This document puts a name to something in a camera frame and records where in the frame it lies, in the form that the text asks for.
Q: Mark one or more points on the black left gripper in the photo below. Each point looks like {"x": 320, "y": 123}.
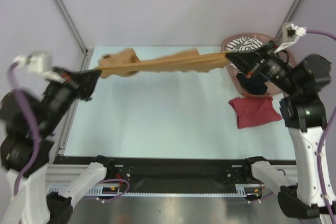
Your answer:
{"x": 86, "y": 81}

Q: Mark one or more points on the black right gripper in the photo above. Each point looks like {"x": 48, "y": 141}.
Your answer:
{"x": 248, "y": 59}

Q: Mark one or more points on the mustard yellow tank top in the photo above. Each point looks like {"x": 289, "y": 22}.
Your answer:
{"x": 126, "y": 63}

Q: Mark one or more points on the red tank top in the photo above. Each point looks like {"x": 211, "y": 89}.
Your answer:
{"x": 252, "y": 112}

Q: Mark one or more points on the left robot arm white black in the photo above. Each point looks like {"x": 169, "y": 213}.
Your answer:
{"x": 25, "y": 151}

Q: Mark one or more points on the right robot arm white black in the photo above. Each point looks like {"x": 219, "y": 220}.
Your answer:
{"x": 311, "y": 194}

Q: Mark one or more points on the black white striped tank top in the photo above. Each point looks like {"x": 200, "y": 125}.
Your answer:
{"x": 243, "y": 44}

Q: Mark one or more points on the pink translucent laundry basket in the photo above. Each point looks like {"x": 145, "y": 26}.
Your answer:
{"x": 233, "y": 71}

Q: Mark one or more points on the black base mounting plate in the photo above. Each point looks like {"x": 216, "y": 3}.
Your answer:
{"x": 185, "y": 177}

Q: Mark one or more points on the left aluminium corner post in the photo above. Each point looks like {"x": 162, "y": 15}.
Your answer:
{"x": 71, "y": 25}

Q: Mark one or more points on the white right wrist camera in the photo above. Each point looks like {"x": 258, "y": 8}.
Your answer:
{"x": 290, "y": 35}

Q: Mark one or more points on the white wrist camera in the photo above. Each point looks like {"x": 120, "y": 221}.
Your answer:
{"x": 39, "y": 63}
{"x": 290, "y": 35}

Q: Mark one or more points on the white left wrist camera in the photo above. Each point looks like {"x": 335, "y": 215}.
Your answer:
{"x": 39, "y": 63}

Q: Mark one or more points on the aluminium frame rail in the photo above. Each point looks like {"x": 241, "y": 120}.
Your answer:
{"x": 63, "y": 174}

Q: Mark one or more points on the grey slotted cable duct left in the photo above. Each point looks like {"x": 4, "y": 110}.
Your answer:
{"x": 100, "y": 191}

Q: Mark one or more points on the grey slotted cable duct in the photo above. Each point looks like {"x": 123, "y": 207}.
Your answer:
{"x": 100, "y": 191}
{"x": 249, "y": 189}

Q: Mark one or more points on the grey slotted cable duct right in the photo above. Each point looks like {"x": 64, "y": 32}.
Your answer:
{"x": 249, "y": 189}

